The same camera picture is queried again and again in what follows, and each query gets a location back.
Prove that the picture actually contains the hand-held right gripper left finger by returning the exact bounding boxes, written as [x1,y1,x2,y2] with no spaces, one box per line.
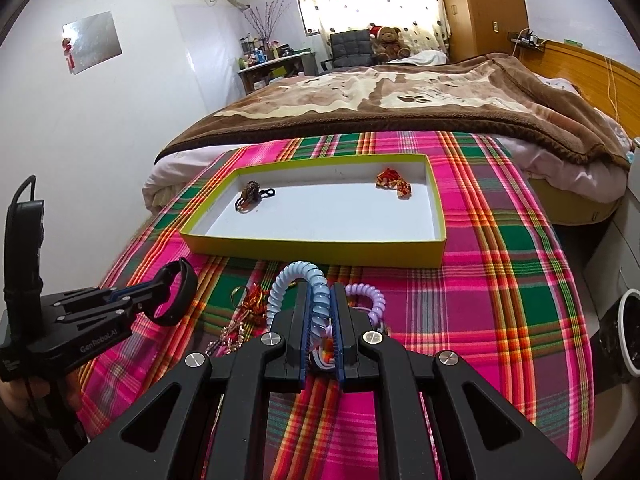
[57,282,316,480]

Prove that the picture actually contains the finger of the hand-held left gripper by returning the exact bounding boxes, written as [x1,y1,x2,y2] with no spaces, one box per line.
[55,292,168,327]
[52,266,176,311]

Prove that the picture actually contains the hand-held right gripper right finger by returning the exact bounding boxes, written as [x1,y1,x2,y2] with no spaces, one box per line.
[331,282,583,480]

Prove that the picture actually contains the grey flower hair tie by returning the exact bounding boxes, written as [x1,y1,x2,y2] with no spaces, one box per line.
[309,325,341,373]

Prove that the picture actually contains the black wrist band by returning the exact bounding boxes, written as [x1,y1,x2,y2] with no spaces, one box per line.
[148,258,199,327]

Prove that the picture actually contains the purple spiral hair tie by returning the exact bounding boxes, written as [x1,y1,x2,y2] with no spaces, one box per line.
[345,282,387,333]

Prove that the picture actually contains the blue spiral hair tie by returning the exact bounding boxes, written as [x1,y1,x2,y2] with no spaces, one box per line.
[266,261,335,361]

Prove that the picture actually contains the rhinestone hair clip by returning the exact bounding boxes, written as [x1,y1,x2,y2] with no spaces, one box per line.
[207,322,251,356]

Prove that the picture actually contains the yellow-green shallow cardboard box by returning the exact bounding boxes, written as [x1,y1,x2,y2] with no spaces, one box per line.
[179,152,447,268]

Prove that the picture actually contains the person's left hand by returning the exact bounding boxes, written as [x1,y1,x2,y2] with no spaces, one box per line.
[0,370,86,413]

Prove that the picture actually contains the red orange scrunchie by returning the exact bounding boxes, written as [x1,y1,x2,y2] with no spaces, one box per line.
[376,167,413,200]

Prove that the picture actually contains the pink green plaid blanket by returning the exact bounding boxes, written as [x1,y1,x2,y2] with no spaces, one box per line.
[75,130,596,480]

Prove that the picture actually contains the brown plush blanket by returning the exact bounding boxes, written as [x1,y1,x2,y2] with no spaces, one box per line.
[152,52,640,181]

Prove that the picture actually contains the wooden desk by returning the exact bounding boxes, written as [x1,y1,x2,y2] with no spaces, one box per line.
[237,50,317,95]

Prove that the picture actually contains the cluster of desk bottles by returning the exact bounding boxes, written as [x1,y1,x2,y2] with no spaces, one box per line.
[239,35,296,68]

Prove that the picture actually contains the black bin with white rim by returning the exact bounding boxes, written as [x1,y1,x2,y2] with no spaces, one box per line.
[597,287,640,386]

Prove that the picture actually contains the black padded chair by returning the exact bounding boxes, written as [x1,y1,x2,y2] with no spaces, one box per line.
[320,30,378,72]

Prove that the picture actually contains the dried flower branches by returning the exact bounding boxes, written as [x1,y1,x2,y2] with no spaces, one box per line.
[242,0,292,43]

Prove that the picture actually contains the white pillow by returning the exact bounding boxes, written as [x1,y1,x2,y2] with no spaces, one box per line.
[390,50,448,65]

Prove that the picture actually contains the brown teddy bear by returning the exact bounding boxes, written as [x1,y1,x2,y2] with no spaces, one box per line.
[368,24,412,61]

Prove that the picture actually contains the small window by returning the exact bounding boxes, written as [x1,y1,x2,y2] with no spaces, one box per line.
[296,0,321,37]

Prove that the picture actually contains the power strip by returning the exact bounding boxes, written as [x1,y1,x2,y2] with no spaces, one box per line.
[507,29,546,51]

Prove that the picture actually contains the wooden wardrobe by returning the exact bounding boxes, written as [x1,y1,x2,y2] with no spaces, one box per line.
[432,0,531,63]

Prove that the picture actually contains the wooden headboard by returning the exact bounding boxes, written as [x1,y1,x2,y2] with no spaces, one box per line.
[520,40,640,138]

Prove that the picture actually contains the gold ring hair tie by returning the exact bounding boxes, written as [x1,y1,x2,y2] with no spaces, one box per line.
[242,284,271,328]

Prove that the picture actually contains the brown beaded hair tie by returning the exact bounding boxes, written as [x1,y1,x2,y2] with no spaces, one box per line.
[235,183,277,212]

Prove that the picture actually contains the silver wall sheet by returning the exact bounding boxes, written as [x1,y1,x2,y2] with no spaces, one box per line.
[62,10,123,75]

